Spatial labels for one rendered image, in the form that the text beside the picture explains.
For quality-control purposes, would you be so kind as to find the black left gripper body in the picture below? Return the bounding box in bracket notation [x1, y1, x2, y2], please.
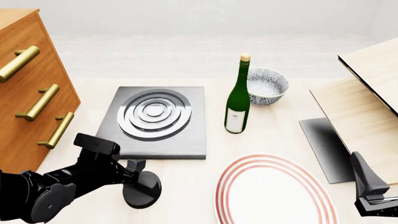
[77, 149, 137, 185]

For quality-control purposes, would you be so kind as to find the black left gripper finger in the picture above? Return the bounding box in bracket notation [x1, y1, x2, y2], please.
[126, 159, 147, 174]

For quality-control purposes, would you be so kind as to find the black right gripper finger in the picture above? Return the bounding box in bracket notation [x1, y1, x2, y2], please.
[349, 151, 391, 200]

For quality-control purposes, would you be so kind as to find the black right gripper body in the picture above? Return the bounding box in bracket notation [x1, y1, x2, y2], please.
[355, 189, 398, 218]

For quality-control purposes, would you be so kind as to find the round black stove knob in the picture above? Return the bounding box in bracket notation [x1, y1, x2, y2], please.
[122, 170, 162, 209]

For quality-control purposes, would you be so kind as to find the flat black stove plate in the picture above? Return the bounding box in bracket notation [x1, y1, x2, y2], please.
[95, 86, 207, 161]

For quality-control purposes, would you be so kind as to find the pale wooden rack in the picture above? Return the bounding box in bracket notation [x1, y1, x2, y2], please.
[298, 37, 398, 185]

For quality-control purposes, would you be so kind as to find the wooden cabinet drawer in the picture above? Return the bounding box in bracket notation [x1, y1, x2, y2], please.
[0, 15, 55, 131]
[0, 54, 68, 168]
[6, 91, 81, 172]

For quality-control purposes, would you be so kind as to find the white plate with red rings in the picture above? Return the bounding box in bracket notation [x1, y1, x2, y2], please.
[213, 153, 341, 224]

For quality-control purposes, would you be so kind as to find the green wine bottle with cork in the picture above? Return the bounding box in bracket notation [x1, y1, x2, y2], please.
[224, 53, 252, 134]

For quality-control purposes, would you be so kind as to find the blue patterned white bowl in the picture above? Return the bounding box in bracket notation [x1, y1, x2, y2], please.
[247, 67, 289, 106]

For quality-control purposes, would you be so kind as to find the wooden cabinet with drawers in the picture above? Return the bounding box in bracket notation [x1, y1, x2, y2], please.
[0, 8, 81, 175]

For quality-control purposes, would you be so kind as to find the brass drawer handle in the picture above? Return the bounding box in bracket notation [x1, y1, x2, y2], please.
[37, 111, 75, 150]
[14, 83, 60, 123]
[0, 45, 41, 84]

